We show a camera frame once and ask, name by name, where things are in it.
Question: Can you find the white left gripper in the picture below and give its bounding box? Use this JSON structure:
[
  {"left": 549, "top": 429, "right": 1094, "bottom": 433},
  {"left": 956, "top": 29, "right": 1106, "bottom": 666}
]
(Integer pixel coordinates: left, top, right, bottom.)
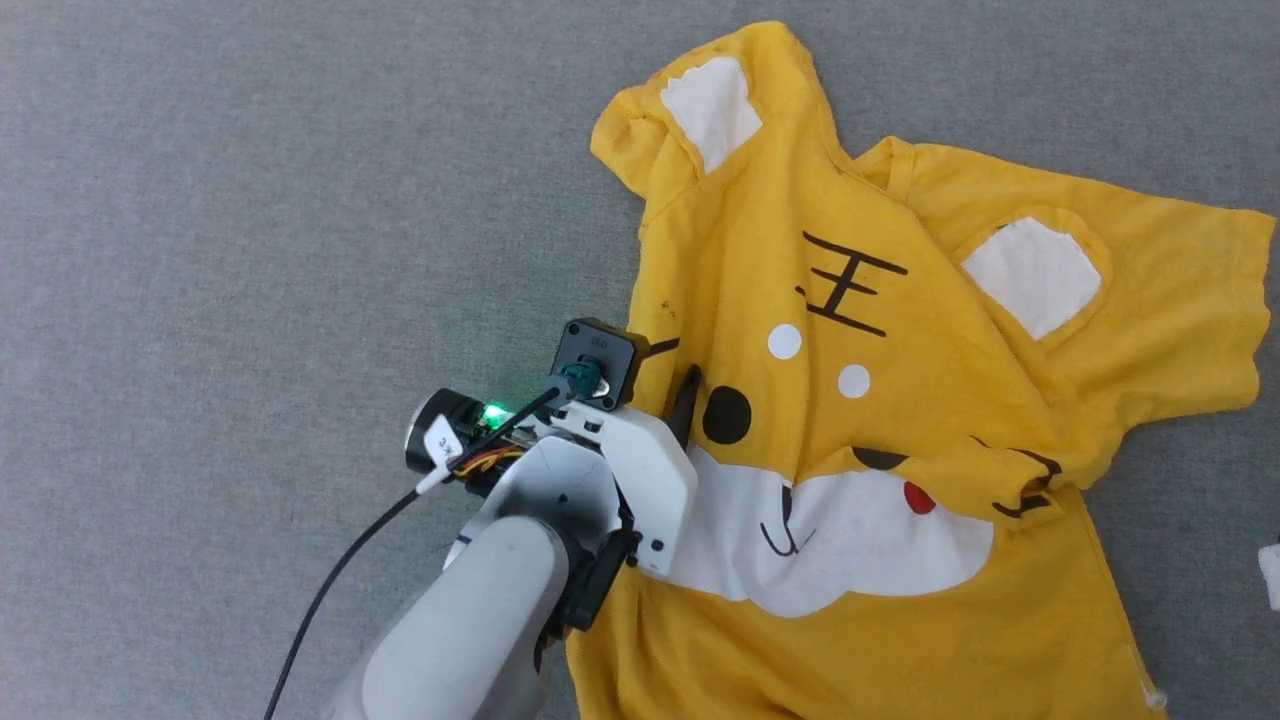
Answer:
[{"left": 540, "top": 365, "right": 702, "bottom": 581}]

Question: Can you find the yellow tiger face hooded shirt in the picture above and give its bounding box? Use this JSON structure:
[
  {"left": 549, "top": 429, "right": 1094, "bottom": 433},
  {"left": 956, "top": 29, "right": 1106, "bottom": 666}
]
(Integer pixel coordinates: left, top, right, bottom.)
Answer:
[{"left": 565, "top": 20, "right": 1279, "bottom": 720}]

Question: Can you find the black silver cylindrical gripper motor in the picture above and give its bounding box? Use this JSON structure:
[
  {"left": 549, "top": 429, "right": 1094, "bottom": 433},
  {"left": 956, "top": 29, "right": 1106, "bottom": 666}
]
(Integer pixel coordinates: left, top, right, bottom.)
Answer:
[{"left": 405, "top": 390, "right": 491, "bottom": 473}]

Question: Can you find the grey fabric sofa seat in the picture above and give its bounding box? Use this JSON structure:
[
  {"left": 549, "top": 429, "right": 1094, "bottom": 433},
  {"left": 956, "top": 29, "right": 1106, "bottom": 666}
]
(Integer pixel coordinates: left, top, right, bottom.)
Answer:
[{"left": 0, "top": 0, "right": 1280, "bottom": 720}]

